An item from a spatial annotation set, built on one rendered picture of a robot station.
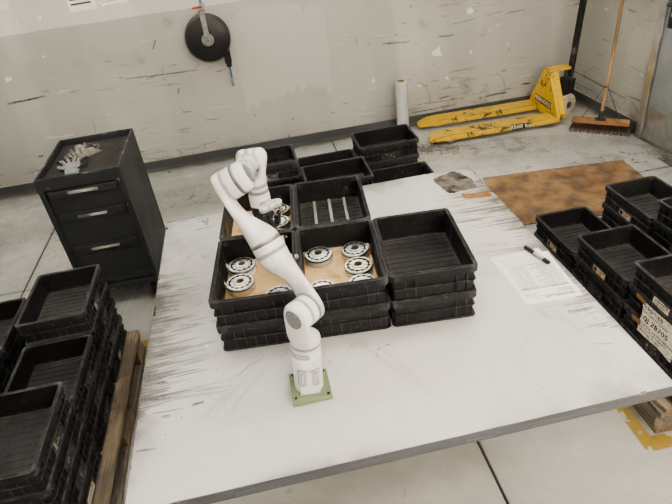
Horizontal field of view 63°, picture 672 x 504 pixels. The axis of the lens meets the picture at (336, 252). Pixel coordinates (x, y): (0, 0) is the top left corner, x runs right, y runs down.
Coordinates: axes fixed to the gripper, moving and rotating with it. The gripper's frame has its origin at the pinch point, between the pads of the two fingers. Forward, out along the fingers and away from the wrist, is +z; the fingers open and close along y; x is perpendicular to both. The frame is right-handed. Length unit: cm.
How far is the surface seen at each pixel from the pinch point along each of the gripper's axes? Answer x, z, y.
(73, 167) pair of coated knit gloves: -162, 9, 17
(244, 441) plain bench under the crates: 46, 28, 49
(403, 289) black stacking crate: 49, 11, -18
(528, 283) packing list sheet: 68, 27, -66
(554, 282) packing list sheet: 75, 27, -72
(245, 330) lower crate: 16.7, 18.0, 25.9
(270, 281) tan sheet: 4.9, 14.7, 5.7
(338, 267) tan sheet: 18.3, 14.6, -16.3
